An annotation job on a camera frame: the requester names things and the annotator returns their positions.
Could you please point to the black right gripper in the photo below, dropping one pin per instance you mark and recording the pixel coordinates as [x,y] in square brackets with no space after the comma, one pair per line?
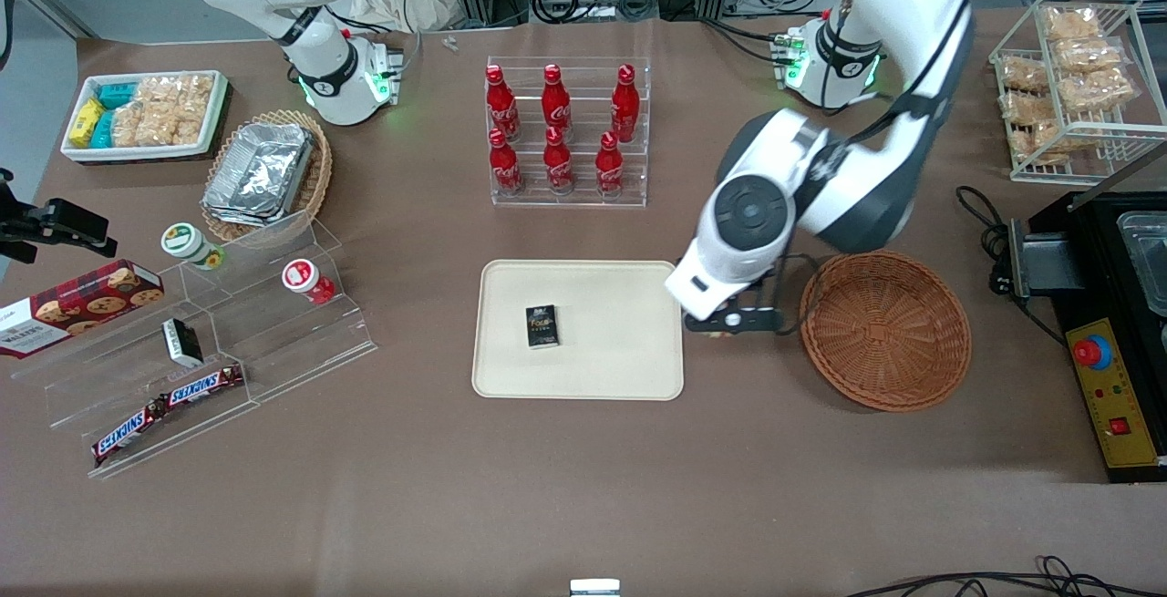
[56,221]

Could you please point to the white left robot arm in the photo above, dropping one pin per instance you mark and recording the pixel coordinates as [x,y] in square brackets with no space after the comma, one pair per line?
[848,187]

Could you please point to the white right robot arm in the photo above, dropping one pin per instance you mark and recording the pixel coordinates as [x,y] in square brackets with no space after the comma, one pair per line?
[324,68]

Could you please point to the round brown wicker basket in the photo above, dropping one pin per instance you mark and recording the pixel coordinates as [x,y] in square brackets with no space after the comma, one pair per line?
[884,333]

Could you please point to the beige rectangular tray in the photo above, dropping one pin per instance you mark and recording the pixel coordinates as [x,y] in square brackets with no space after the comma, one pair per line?
[611,351]

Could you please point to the oval wicker basket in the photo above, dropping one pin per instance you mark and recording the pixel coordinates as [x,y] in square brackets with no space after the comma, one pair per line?
[314,187]

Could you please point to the red tartan cookie box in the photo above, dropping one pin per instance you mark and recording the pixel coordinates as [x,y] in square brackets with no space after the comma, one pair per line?
[82,305]

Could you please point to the teal snack packet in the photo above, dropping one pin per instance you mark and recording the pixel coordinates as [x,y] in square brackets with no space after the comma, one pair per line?
[103,129]
[117,94]

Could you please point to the yellow snack packet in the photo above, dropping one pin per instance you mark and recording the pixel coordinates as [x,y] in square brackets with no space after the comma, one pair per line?
[85,123]

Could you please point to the green lid white cup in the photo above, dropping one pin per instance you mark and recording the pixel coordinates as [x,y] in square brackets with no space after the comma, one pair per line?
[185,241]

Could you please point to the clear bag of rice crackers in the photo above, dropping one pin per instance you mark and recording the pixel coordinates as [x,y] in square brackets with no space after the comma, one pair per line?
[164,114]

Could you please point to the small black white box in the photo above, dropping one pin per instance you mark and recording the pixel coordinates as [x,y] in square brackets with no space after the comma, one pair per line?
[182,342]

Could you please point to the white rectangular snack bin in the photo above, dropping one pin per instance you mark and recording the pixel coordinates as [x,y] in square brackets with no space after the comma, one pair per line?
[214,118]

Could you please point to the stacked aluminium foil containers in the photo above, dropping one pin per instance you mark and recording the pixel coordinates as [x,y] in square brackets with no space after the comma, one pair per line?
[260,173]

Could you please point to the clear acrylic bottle rack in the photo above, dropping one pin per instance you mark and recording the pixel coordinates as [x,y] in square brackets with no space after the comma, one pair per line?
[583,198]

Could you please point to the brown Snickers bar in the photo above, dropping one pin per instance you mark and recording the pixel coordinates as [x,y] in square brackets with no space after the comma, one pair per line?
[205,385]
[128,428]

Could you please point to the red cola bottle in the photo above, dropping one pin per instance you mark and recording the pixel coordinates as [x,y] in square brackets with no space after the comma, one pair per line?
[558,164]
[555,105]
[609,169]
[504,169]
[500,105]
[624,109]

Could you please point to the small black box gold print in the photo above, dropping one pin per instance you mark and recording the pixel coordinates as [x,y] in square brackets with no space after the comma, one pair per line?
[542,326]

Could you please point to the clear acrylic stepped display stand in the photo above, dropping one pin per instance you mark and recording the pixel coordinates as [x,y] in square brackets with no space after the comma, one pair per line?
[273,342]

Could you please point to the red lid white cup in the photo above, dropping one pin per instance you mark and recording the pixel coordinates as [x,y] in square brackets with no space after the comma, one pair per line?
[301,276]

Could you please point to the small white grey device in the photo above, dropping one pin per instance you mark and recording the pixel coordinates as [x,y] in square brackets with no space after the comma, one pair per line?
[594,588]

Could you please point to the rice cracker packet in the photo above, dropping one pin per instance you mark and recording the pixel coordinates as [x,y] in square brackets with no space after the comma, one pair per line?
[1087,55]
[1044,141]
[1099,89]
[1023,74]
[1071,23]
[1026,108]

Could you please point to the red emergency stop button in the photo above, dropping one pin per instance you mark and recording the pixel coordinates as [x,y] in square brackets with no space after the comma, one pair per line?
[1092,353]

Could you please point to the black machine housing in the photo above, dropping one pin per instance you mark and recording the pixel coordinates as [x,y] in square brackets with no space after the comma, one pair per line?
[1099,251]

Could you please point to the yellow control panel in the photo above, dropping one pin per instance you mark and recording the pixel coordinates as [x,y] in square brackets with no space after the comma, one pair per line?
[1117,396]

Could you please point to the clear plastic container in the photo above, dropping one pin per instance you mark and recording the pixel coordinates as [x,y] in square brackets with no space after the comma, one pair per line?
[1147,260]

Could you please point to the grey metal bracket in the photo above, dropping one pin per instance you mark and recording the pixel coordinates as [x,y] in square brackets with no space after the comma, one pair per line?
[1044,264]

